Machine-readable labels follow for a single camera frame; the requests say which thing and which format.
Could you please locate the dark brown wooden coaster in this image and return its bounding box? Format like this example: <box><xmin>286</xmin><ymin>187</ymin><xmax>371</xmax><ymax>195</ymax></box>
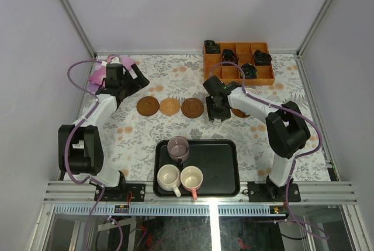
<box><xmin>231</xmin><ymin>109</ymin><xmax>251</xmax><ymax>118</ymax></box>
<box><xmin>181</xmin><ymin>98</ymin><xmax>204</xmax><ymax>118</ymax></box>
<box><xmin>137</xmin><ymin>96</ymin><xmax>160</xmax><ymax>117</ymax></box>

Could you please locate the woven rattan coaster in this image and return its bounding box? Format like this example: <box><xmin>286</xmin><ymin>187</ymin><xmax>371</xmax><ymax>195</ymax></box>
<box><xmin>160</xmin><ymin>97</ymin><xmax>181</xmax><ymax>116</ymax></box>

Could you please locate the blue mug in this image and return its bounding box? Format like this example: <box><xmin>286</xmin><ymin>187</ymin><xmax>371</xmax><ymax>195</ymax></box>
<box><xmin>246</xmin><ymin>88</ymin><xmax>258</xmax><ymax>95</ymax></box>

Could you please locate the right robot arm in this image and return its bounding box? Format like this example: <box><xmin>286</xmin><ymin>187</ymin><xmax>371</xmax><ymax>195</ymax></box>
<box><xmin>203</xmin><ymin>75</ymin><xmax>310</xmax><ymax>201</ymax></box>

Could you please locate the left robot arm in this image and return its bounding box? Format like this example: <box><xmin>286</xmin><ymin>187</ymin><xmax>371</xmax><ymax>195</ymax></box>
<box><xmin>58</xmin><ymin>60</ymin><xmax>150</xmax><ymax>201</ymax></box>

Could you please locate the pink folded cloth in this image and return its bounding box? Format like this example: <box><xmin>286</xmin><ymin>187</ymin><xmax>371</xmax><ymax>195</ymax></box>
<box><xmin>88</xmin><ymin>55</ymin><xmax>136</xmax><ymax>93</ymax></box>

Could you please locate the rolled dark sock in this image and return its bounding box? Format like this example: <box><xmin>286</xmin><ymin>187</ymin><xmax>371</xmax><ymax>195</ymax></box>
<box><xmin>204</xmin><ymin>40</ymin><xmax>221</xmax><ymax>54</ymax></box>
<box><xmin>253</xmin><ymin>50</ymin><xmax>272</xmax><ymax>66</ymax></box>
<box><xmin>239</xmin><ymin>62</ymin><xmax>258</xmax><ymax>79</ymax></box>
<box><xmin>221</xmin><ymin>48</ymin><xmax>239</xmax><ymax>64</ymax></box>

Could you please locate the black serving tray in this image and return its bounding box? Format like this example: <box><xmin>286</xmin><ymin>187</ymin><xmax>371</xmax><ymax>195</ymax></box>
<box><xmin>153</xmin><ymin>140</ymin><xmax>240</xmax><ymax>197</ymax></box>

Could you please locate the purple mug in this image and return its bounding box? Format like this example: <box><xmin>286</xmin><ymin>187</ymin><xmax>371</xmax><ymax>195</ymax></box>
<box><xmin>167</xmin><ymin>136</ymin><xmax>189</xmax><ymax>167</ymax></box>

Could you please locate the orange compartment organizer box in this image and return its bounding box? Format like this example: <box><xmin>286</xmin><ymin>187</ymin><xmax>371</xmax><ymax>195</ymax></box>
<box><xmin>203</xmin><ymin>41</ymin><xmax>275</xmax><ymax>86</ymax></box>

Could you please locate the pink mug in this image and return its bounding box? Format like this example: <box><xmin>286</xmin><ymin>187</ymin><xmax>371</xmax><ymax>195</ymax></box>
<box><xmin>180</xmin><ymin>166</ymin><xmax>203</xmax><ymax>200</ymax></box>

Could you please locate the cream white mug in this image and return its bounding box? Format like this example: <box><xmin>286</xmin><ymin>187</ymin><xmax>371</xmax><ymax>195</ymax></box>
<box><xmin>157</xmin><ymin>164</ymin><xmax>181</xmax><ymax>197</ymax></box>

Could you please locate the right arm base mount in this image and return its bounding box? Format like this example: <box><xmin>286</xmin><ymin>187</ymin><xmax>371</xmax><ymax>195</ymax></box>
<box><xmin>247</xmin><ymin>176</ymin><xmax>301</xmax><ymax>203</ymax></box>

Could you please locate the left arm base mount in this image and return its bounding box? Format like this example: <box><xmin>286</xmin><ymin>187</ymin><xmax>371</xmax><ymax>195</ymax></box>
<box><xmin>100</xmin><ymin>183</ymin><xmax>146</xmax><ymax>203</ymax></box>

